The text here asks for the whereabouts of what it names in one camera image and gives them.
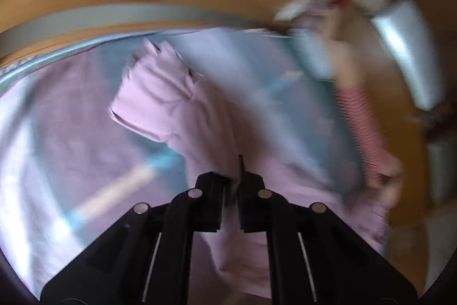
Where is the striped printed blanket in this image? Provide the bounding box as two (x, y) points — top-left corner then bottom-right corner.
(0, 28), (366, 302)

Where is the pink jacket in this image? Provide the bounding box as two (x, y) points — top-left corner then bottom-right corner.
(109, 39), (390, 298)

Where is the silver grey cover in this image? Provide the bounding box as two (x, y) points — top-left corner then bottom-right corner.
(370, 0), (448, 110)

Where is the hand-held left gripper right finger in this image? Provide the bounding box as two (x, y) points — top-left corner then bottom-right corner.
(237, 155), (418, 305)

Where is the grey-green bed mat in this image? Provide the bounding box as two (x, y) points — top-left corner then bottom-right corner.
(0, 4), (282, 39)

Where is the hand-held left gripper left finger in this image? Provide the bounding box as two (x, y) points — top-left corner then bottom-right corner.
(40, 172), (229, 305)

